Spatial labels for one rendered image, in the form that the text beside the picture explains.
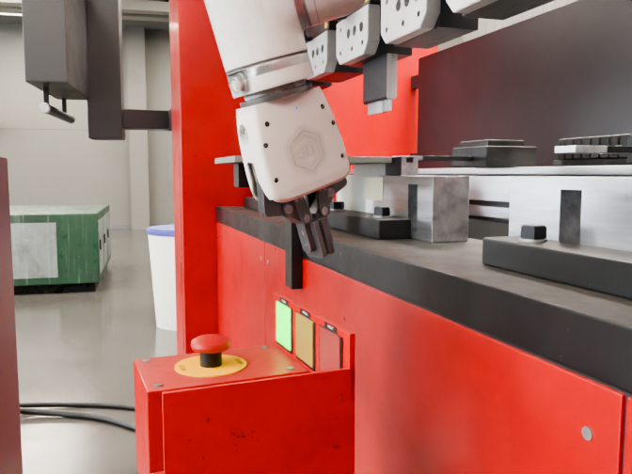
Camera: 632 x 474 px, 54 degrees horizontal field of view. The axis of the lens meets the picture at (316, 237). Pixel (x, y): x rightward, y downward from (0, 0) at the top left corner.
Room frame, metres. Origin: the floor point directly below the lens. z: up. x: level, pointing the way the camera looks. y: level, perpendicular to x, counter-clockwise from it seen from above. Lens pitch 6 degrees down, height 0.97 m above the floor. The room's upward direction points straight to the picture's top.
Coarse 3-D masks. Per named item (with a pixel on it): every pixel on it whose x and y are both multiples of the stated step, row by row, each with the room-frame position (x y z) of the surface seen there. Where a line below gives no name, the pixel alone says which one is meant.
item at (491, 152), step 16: (464, 144) 1.22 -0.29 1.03; (480, 144) 1.17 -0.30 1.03; (496, 144) 1.15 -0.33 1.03; (512, 144) 1.16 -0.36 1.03; (432, 160) 1.14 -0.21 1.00; (448, 160) 1.15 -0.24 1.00; (464, 160) 1.16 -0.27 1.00; (480, 160) 1.15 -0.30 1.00; (496, 160) 1.14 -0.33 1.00; (512, 160) 1.15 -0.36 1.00; (528, 160) 1.16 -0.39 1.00
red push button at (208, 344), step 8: (200, 336) 0.62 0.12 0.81; (208, 336) 0.61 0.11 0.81; (216, 336) 0.62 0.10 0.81; (224, 336) 0.62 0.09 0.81; (192, 344) 0.60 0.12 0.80; (200, 344) 0.60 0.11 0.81; (208, 344) 0.59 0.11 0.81; (216, 344) 0.60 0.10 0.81; (224, 344) 0.60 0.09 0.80; (200, 352) 0.60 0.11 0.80; (208, 352) 0.59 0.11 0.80; (216, 352) 0.60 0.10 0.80; (200, 360) 0.61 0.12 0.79; (208, 360) 0.60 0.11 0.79; (216, 360) 0.60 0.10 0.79
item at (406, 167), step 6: (396, 162) 1.02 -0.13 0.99; (402, 162) 1.01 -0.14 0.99; (408, 162) 1.03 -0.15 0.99; (414, 162) 1.02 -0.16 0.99; (390, 168) 1.04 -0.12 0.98; (396, 168) 1.02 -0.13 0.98; (402, 168) 1.01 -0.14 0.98; (408, 168) 1.01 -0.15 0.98; (414, 168) 1.02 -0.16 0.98; (390, 174) 1.04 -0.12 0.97; (396, 174) 1.02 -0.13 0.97; (402, 174) 1.01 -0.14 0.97; (408, 174) 1.01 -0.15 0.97; (414, 174) 1.02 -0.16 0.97
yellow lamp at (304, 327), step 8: (296, 312) 0.62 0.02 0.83; (296, 320) 0.62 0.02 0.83; (304, 320) 0.60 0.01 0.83; (296, 328) 0.62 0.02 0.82; (304, 328) 0.60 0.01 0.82; (312, 328) 0.58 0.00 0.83; (296, 336) 0.62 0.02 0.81; (304, 336) 0.60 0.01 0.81; (312, 336) 0.58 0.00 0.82; (296, 344) 0.62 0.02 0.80; (304, 344) 0.60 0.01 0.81; (312, 344) 0.58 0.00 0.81; (296, 352) 0.62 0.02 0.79; (304, 352) 0.60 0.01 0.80; (312, 352) 0.58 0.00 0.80; (304, 360) 0.60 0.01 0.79; (312, 360) 0.58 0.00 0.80
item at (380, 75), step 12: (372, 60) 1.13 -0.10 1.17; (384, 60) 1.09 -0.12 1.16; (396, 60) 1.08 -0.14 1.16; (372, 72) 1.13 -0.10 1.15; (384, 72) 1.08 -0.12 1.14; (396, 72) 1.08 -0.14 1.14; (372, 84) 1.13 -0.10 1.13; (384, 84) 1.08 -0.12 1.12; (396, 84) 1.08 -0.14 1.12; (372, 96) 1.13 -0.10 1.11; (384, 96) 1.08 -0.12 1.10; (396, 96) 1.08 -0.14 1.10; (372, 108) 1.15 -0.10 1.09; (384, 108) 1.10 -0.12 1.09
